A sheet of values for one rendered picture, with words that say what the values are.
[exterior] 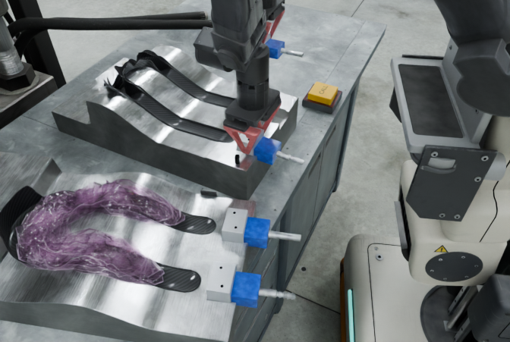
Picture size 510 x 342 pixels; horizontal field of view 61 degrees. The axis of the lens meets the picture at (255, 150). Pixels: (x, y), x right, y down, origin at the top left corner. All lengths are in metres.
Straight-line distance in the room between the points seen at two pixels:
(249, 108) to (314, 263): 1.08
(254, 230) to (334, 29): 0.89
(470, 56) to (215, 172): 0.55
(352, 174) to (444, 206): 1.33
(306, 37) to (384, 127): 1.09
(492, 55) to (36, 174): 0.72
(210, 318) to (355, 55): 0.91
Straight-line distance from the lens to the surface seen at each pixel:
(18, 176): 0.87
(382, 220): 1.93
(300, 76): 1.21
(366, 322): 1.34
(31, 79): 1.34
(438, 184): 0.72
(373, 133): 2.32
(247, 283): 0.68
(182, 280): 0.72
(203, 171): 0.86
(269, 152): 0.81
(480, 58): 0.44
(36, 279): 0.75
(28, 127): 1.16
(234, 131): 0.78
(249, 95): 0.74
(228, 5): 0.58
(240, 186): 0.84
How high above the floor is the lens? 1.46
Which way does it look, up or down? 43 degrees down
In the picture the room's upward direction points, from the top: straight up
